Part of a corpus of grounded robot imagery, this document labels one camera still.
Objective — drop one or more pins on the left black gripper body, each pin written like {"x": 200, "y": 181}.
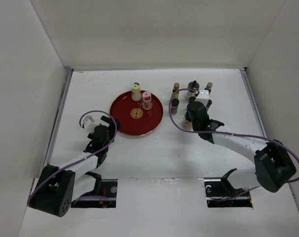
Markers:
{"x": 111, "y": 130}

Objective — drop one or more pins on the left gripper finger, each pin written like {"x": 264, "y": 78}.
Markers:
{"x": 114, "y": 126}
{"x": 105, "y": 119}

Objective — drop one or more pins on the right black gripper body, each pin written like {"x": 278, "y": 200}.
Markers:
{"x": 194, "y": 126}

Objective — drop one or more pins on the black knob glass jar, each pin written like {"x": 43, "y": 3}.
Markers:
{"x": 186, "y": 122}

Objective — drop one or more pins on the yellow cap spice jar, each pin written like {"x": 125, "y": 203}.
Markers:
{"x": 136, "y": 94}

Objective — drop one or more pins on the pink cap spice jar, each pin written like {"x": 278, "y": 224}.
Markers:
{"x": 146, "y": 101}

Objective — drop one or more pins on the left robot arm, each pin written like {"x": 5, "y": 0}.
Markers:
{"x": 60, "y": 188}

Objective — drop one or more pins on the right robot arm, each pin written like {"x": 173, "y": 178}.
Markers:
{"x": 272, "y": 165}

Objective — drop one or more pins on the black cap spice middle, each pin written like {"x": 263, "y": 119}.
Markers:
{"x": 191, "y": 99}

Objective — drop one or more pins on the black cap spice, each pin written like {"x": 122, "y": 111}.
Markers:
{"x": 174, "y": 106}
{"x": 191, "y": 99}
{"x": 209, "y": 103}

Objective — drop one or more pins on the black cap spice right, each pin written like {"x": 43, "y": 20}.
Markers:
{"x": 209, "y": 103}

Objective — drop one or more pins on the red round tray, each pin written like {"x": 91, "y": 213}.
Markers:
{"x": 134, "y": 120}

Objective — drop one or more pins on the black cap spice left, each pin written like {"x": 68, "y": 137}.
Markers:
{"x": 174, "y": 106}

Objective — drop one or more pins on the rear black knob jar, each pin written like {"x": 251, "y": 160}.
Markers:
{"x": 194, "y": 89}

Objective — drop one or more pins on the yellow label bottle right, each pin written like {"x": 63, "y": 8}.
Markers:
{"x": 209, "y": 87}

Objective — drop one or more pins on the yellow label bottle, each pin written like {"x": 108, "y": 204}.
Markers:
{"x": 209, "y": 87}
{"x": 175, "y": 94}

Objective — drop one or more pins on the yellow label bottle left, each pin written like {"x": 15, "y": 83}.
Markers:
{"x": 175, "y": 94}

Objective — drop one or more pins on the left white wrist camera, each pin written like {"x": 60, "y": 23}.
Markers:
{"x": 89, "y": 124}

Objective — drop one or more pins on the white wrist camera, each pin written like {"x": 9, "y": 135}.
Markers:
{"x": 203, "y": 97}
{"x": 89, "y": 124}

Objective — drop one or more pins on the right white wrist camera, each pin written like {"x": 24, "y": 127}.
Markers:
{"x": 203, "y": 97}

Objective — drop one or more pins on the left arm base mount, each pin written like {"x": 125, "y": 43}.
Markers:
{"x": 104, "y": 196}

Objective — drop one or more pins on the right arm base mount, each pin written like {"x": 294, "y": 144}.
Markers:
{"x": 220, "y": 194}

